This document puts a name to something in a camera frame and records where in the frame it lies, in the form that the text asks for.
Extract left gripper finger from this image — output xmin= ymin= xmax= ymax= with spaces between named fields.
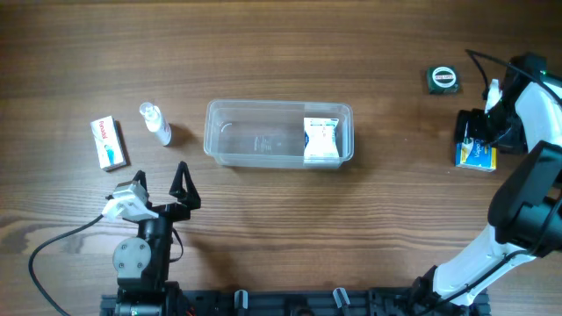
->
xmin=169 ymin=162 xmax=201 ymax=209
xmin=131 ymin=170 xmax=148 ymax=193

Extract blue VapoDrops box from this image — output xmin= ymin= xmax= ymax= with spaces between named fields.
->
xmin=455 ymin=138 xmax=497 ymax=172

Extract green round-label box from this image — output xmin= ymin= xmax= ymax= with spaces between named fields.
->
xmin=426 ymin=66 xmax=460 ymax=95

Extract white pouch packet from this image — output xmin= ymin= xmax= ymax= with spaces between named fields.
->
xmin=303 ymin=118 xmax=340 ymax=168

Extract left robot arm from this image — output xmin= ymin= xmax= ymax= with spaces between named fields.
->
xmin=102 ymin=162 xmax=201 ymax=316

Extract clear plastic container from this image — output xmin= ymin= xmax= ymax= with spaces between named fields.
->
xmin=204 ymin=99 xmax=355 ymax=169

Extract white Panadol box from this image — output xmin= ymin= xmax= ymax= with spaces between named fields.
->
xmin=90 ymin=116 xmax=126 ymax=171

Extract white spray bottle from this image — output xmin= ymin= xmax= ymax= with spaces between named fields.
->
xmin=139 ymin=102 xmax=172 ymax=146

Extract left camera cable black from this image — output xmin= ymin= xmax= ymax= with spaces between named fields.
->
xmin=27 ymin=215 xmax=103 ymax=316

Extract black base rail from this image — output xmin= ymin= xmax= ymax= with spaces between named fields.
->
xmin=99 ymin=286 xmax=490 ymax=316

